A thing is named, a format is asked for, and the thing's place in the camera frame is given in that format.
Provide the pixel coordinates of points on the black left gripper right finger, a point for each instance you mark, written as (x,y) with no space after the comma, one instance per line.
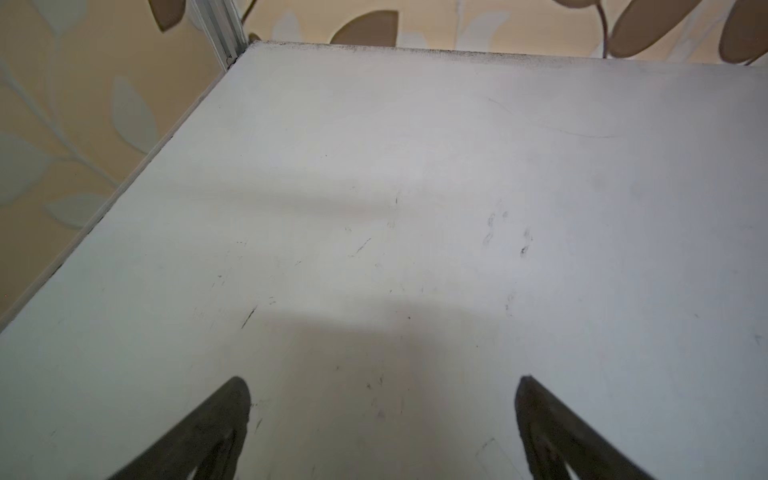
(559,444)

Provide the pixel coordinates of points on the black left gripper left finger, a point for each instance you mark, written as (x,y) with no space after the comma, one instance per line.
(206,444)

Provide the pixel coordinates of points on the aluminium frame post left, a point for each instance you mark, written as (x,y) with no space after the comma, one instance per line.
(223,27)

